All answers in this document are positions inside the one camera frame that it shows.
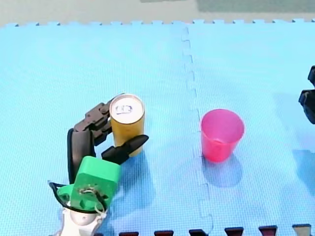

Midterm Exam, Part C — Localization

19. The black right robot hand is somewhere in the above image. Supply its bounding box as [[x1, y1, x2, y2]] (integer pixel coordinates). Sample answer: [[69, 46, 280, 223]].
[[298, 65, 315, 125]]

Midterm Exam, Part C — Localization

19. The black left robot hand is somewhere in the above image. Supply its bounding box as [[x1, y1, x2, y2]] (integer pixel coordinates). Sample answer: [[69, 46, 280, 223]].
[[66, 96, 150, 185]]

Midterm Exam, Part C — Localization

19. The yellow drink can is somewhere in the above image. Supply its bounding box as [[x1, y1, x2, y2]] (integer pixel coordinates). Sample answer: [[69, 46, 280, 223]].
[[109, 93, 146, 158]]

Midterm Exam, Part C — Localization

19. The pink plastic cup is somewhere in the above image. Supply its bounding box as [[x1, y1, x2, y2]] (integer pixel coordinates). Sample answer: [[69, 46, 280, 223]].
[[200, 109, 245, 163]]

